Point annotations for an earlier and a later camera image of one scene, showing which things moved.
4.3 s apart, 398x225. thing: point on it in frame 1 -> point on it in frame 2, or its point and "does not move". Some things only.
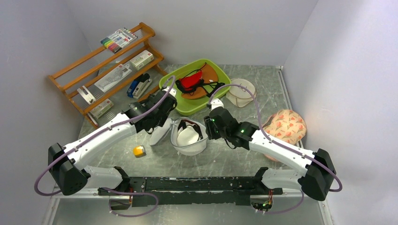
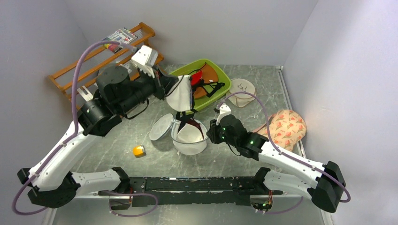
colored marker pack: x=116 y=41 does not move
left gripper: x=164 y=117 -> x=163 y=84
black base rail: x=204 y=190 does not move
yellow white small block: x=139 y=151 does not move
